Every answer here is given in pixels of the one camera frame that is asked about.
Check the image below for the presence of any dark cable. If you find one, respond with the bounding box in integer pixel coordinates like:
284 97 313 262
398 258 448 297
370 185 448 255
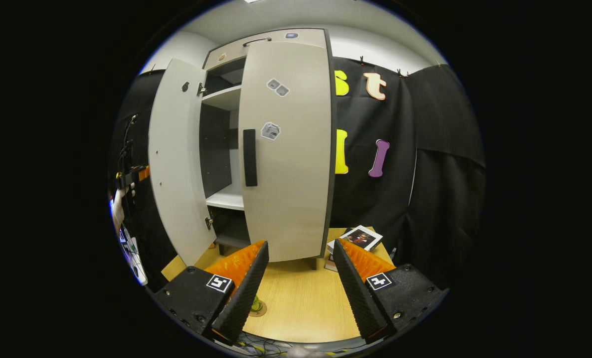
118 114 139 173

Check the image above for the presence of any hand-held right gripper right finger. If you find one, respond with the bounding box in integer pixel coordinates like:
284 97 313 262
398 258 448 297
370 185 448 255
332 238 449 342

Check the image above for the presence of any black backdrop cloth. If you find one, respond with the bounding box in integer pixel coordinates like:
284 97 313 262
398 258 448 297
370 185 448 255
109 57 487 290

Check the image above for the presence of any grey cabinet door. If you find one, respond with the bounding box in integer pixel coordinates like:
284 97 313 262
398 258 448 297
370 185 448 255
238 41 333 263
148 58 217 267

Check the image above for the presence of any white cabinet shelf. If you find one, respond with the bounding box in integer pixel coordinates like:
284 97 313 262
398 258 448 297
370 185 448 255
201 85 242 111
205 183 246 211

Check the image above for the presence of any grey cabinet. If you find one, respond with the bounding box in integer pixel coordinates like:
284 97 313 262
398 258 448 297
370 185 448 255
198 28 337 271

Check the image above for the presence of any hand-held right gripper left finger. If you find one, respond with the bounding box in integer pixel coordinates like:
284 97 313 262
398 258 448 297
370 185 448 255
153 240 270 345

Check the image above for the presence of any grey cabinet drawer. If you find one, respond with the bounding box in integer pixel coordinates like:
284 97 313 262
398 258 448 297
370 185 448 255
204 28 327 71

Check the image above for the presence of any black door handle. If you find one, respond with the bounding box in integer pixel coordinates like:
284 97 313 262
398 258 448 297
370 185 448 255
243 129 258 187

